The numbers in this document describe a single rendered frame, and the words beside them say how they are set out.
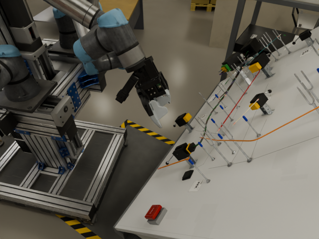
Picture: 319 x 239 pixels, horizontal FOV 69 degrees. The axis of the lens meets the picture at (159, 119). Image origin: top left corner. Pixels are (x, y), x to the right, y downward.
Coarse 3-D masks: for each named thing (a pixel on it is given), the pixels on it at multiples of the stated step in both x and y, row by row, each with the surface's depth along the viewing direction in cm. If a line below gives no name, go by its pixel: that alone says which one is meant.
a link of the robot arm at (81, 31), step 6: (78, 24) 96; (78, 30) 97; (84, 30) 96; (78, 36) 99; (96, 60) 99; (102, 60) 100; (108, 60) 101; (84, 66) 101; (90, 66) 99; (96, 66) 100; (102, 66) 101; (108, 66) 102; (90, 72) 100; (96, 72) 102
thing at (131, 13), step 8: (104, 0) 339; (112, 0) 339; (120, 0) 339; (128, 0) 339; (136, 0) 339; (104, 8) 319; (112, 8) 319; (120, 8) 319; (128, 8) 319; (136, 8) 364; (128, 16) 299; (136, 16) 368; (136, 24) 417
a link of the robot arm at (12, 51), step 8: (0, 48) 95; (8, 48) 95; (16, 48) 97; (0, 56) 92; (8, 56) 94; (16, 56) 97; (8, 64) 94; (16, 64) 97; (24, 64) 102; (16, 72) 98; (24, 72) 102; (16, 80) 101
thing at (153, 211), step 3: (150, 207) 79; (153, 207) 78; (156, 207) 76; (159, 207) 76; (150, 210) 77; (153, 210) 76; (156, 210) 75; (159, 210) 75; (147, 213) 77; (150, 213) 76; (153, 213) 74; (156, 213) 74; (147, 216) 76; (150, 216) 74; (153, 216) 74; (156, 216) 75; (150, 219) 75; (153, 219) 73
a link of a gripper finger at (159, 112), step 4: (152, 100) 71; (152, 104) 71; (156, 104) 71; (152, 108) 72; (156, 108) 71; (160, 108) 71; (164, 108) 71; (156, 112) 72; (160, 112) 71; (164, 112) 71; (152, 116) 71; (156, 116) 72; (160, 116) 71; (152, 120) 72; (156, 120) 72; (156, 124) 73; (160, 124) 74
